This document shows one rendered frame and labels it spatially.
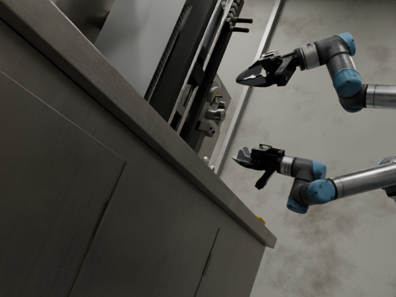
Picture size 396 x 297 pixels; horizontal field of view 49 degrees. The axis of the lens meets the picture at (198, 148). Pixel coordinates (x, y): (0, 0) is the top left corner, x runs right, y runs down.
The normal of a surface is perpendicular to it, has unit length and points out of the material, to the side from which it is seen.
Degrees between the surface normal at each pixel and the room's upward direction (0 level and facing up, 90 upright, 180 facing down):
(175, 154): 90
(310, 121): 90
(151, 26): 90
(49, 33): 90
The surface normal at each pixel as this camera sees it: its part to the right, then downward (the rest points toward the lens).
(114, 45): -0.34, -0.36
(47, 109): 0.87, 0.22
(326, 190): 0.19, -0.19
